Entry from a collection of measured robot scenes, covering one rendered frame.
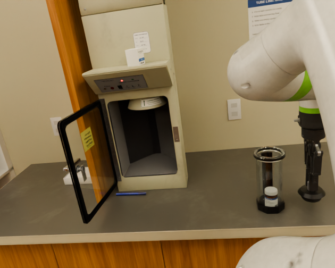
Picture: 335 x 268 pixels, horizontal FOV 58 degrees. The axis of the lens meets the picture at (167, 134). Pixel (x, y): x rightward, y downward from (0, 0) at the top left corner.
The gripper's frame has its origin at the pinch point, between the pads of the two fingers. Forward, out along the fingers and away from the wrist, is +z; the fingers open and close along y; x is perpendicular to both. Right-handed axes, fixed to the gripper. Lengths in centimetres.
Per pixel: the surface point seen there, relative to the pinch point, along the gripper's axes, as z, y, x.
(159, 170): 3, -21, -60
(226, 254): 24.5, 9.5, -32.2
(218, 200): 10.8, -6.1, -33.7
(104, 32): -59, -17, -72
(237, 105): -14, -60, -20
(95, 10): -67, -17, -74
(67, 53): -54, -9, -85
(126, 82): -40, -10, -65
